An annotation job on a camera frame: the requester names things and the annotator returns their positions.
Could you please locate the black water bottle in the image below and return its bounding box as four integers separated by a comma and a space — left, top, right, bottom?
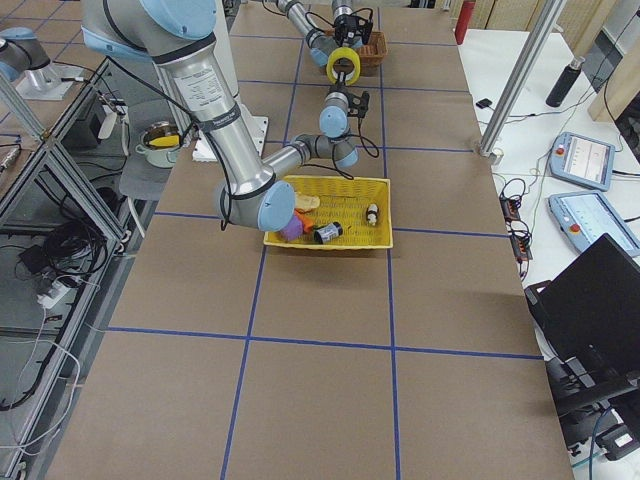
545, 56, 585, 108

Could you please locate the aluminium frame rack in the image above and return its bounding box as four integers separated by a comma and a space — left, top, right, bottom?
1, 60, 168, 479

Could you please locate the orange power strip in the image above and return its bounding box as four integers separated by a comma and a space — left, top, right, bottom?
499, 195, 533, 263

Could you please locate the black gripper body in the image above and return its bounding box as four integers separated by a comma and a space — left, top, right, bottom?
333, 13, 363, 48
328, 82, 348, 97

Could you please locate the yellow woven basket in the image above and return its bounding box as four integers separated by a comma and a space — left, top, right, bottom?
263, 175, 393, 250

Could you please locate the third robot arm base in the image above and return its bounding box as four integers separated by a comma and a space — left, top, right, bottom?
1, 27, 71, 101

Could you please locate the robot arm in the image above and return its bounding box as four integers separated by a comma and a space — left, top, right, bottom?
271, 0, 373, 67
82, 1, 358, 232

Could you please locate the metal camera post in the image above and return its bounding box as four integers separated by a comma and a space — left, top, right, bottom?
477, 0, 567, 164

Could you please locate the far teach pendant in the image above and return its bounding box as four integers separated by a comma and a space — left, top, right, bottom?
549, 132, 616, 192

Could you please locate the black adapter with cable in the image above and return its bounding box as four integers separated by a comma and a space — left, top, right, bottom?
476, 98, 492, 109

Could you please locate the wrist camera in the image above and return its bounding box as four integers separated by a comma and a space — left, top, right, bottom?
347, 90, 370, 119
359, 7, 373, 44

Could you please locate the brown wicker basket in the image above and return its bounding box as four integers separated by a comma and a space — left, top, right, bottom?
356, 31, 388, 68

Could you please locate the orange toy carrot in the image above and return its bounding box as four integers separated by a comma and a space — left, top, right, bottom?
294, 210, 315, 234

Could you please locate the teach pendant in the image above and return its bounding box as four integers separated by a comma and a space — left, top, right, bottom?
548, 191, 639, 258
549, 132, 616, 192

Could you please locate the toy bread piece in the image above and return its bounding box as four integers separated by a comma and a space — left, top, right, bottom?
294, 191, 321, 213

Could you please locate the near teach pendant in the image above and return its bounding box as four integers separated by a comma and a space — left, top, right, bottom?
548, 191, 639, 258

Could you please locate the purple foam block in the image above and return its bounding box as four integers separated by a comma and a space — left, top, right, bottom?
279, 216, 304, 242

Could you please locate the panda figurine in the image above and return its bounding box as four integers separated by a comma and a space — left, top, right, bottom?
366, 203, 379, 226

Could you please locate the black laptop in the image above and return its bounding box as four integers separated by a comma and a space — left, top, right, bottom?
523, 232, 640, 371

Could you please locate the white enamel pot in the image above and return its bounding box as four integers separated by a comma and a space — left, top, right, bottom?
134, 121, 181, 169

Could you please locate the yellow tape roll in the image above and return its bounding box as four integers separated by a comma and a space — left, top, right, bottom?
326, 47, 361, 86

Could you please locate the small black labelled jar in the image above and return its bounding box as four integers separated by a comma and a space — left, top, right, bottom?
313, 222, 343, 245

